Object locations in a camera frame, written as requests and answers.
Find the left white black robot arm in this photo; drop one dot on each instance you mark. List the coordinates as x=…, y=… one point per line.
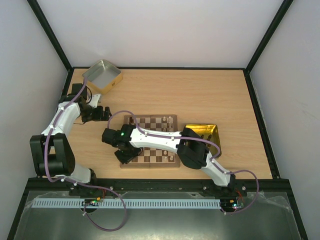
x=51, y=151

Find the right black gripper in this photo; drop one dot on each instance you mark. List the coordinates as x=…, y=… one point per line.
x=127, y=153

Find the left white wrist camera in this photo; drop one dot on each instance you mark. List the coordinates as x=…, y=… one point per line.
x=95, y=100

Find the gold tin tray with pieces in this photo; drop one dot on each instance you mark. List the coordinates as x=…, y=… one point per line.
x=210, y=133

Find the wooden chess board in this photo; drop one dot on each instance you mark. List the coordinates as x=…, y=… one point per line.
x=152, y=157

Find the grey slotted cable duct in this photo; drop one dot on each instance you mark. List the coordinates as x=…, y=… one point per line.
x=77, y=203

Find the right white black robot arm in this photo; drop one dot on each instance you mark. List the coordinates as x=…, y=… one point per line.
x=191, y=149

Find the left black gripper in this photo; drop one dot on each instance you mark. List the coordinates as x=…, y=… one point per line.
x=99, y=117

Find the empty silver gold tin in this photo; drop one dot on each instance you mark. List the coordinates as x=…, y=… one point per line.
x=103, y=76

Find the black cage frame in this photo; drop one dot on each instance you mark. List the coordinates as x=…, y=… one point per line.
x=276, y=184

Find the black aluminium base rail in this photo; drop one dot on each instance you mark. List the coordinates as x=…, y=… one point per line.
x=205, y=187

